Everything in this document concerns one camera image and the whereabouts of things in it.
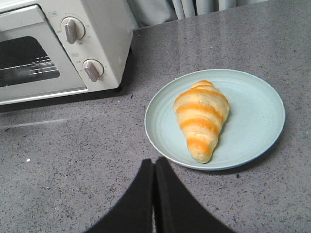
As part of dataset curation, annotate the light green round plate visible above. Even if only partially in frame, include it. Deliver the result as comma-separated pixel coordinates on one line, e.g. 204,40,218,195
144,69,285,171

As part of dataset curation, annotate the golden croissant bread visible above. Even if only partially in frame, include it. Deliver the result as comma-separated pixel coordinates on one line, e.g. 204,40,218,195
173,80,230,164

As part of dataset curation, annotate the grey white curtain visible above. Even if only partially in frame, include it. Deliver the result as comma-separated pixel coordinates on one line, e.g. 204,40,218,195
127,0,259,27

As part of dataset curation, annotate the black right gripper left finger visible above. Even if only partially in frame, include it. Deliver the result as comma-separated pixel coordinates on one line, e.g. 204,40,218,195
87,159,154,233

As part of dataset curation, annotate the white Toshiba toaster oven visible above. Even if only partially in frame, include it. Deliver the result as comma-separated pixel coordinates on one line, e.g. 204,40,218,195
0,0,135,98

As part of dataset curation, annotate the oven glass door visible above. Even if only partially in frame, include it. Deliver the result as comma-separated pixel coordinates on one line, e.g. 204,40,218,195
0,5,86,105

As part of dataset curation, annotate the metal wire oven rack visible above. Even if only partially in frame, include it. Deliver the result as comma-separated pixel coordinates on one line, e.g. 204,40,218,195
0,56,60,87

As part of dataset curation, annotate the upper beige oven knob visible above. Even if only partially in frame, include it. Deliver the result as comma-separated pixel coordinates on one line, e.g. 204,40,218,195
61,17,86,45

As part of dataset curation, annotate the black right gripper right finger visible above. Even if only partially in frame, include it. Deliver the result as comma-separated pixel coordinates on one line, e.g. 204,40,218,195
154,157,233,233

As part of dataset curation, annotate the beige oven knob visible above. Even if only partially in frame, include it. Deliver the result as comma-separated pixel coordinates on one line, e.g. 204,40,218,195
61,17,86,45
83,59,104,82

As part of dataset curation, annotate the lower beige oven knob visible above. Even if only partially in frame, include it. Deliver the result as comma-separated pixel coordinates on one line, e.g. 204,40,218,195
83,59,104,82

